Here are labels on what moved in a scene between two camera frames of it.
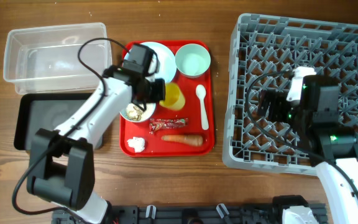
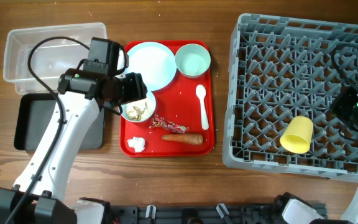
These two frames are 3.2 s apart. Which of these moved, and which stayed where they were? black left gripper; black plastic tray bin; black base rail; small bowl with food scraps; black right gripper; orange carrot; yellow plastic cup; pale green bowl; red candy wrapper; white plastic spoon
Moved: yellow plastic cup; black right gripper; black left gripper; red candy wrapper
Stayed: pale green bowl; small bowl with food scraps; orange carrot; black base rail; white plastic spoon; black plastic tray bin
